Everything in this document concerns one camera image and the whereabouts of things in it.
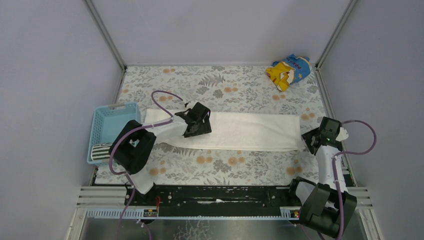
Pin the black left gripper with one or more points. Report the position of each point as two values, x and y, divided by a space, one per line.
197 125

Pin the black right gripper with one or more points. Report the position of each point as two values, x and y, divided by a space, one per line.
311 141

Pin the white fluffy towel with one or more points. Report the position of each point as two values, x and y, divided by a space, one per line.
246 132

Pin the green white striped towel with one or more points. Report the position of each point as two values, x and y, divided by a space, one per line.
100 152

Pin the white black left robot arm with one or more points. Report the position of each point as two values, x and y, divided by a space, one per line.
134 144

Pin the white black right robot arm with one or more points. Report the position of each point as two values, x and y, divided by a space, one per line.
327 206

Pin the floral patterned table mat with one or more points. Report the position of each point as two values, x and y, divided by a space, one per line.
243 89

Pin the blue yellow cartoon towel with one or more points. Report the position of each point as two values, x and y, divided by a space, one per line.
290 70

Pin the light blue plastic basket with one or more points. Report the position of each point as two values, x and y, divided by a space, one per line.
108 121

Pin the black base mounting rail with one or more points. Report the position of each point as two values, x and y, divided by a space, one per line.
213 198

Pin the white slotted cable duct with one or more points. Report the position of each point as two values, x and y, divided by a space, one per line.
279 213

